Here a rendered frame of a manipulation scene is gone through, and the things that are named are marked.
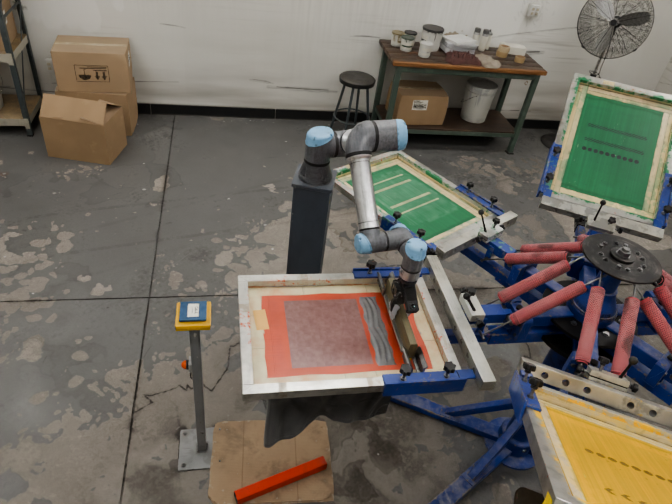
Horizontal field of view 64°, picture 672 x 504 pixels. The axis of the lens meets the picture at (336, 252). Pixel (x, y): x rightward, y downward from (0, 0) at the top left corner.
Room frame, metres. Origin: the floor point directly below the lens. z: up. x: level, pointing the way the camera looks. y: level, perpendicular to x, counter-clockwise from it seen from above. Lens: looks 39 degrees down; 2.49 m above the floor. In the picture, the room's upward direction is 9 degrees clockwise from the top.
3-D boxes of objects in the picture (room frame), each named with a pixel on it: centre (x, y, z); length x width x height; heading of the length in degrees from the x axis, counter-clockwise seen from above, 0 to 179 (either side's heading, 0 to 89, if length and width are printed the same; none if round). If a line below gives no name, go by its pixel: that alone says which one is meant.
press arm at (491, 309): (1.59, -0.62, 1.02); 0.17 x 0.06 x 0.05; 105
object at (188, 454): (1.41, 0.50, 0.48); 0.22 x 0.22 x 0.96; 15
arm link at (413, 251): (1.52, -0.28, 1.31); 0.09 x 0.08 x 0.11; 25
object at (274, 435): (1.23, -0.07, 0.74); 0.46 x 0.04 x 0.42; 105
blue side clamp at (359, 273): (1.78, -0.23, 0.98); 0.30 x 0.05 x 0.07; 105
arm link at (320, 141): (2.14, 0.14, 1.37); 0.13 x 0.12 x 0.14; 115
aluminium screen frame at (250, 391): (1.44, -0.07, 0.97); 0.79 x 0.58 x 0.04; 105
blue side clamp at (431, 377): (1.24, -0.38, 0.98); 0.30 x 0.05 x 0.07; 105
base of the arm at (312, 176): (2.13, 0.15, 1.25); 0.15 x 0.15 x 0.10
